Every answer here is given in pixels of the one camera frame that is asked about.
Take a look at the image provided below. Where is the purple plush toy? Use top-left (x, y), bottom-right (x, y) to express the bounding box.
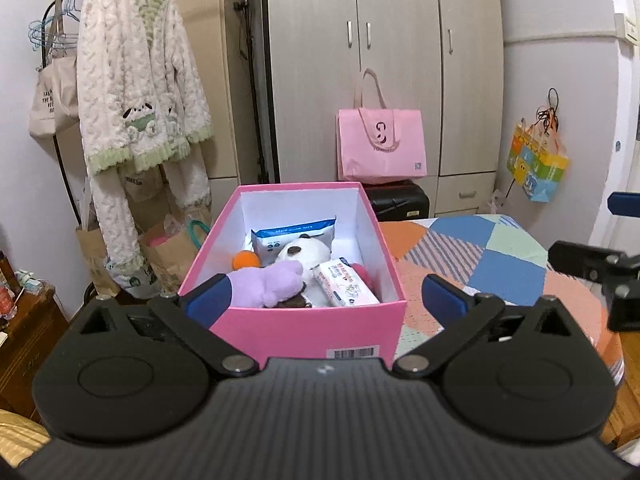
top-left (228, 260), bottom-right (305, 308)

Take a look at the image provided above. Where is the pink strawberry plush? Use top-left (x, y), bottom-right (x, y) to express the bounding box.
top-left (350, 263), bottom-right (374, 290)

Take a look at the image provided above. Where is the blue white tissue pack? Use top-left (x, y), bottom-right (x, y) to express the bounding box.
top-left (250, 218), bottom-right (336, 266)

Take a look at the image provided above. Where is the small white wipes pack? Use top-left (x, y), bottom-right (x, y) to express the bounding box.
top-left (312, 258), bottom-right (380, 308)

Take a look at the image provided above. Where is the white panda plush toy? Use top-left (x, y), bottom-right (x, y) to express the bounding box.
top-left (277, 235), bottom-right (331, 307)

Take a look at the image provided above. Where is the white door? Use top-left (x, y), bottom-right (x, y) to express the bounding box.
top-left (589, 0), bottom-right (639, 248)

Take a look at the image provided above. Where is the brown paper bag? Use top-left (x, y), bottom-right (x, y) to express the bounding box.
top-left (75, 207), bottom-right (212, 297)

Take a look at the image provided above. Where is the patchwork quilt bedspread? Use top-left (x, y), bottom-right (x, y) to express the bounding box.
top-left (380, 214), bottom-right (625, 384)

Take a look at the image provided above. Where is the pink storage box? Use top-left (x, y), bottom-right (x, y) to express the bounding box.
top-left (179, 182), bottom-right (407, 364)

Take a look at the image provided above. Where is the colourful paper gift bag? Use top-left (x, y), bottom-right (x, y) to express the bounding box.
top-left (506, 87), bottom-right (570, 204)

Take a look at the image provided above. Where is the black suitcase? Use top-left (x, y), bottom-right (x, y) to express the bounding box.
top-left (363, 180), bottom-right (430, 222)

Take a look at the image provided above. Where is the wooden side cabinet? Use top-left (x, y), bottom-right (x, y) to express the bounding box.
top-left (1, 254), bottom-right (68, 422)

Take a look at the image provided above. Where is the pink tote bag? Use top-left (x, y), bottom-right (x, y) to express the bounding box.
top-left (335, 81), bottom-right (427, 184)

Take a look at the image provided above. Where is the cream fuzzy cardigan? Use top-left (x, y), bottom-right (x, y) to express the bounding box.
top-left (77, 0), bottom-right (214, 274)

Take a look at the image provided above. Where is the beige canvas tote bag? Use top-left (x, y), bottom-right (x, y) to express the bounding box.
top-left (28, 0), bottom-right (78, 139)

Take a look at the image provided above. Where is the beige three-door wardrobe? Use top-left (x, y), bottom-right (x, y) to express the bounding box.
top-left (224, 0), bottom-right (503, 216)

